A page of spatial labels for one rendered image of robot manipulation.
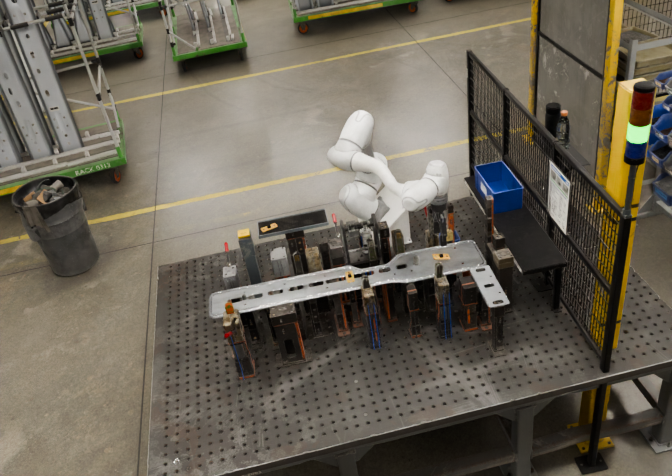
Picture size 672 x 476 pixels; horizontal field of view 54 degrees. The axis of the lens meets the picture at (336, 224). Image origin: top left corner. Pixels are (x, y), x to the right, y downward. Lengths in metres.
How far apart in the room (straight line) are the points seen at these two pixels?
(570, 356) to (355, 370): 1.00
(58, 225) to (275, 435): 2.96
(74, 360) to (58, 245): 1.05
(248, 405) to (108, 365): 1.76
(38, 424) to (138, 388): 0.62
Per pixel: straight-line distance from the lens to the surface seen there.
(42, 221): 5.38
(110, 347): 4.90
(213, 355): 3.49
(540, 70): 5.98
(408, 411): 3.05
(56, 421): 4.59
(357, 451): 3.14
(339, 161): 3.32
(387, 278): 3.23
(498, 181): 3.84
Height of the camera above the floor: 3.07
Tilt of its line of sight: 35 degrees down
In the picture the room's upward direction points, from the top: 9 degrees counter-clockwise
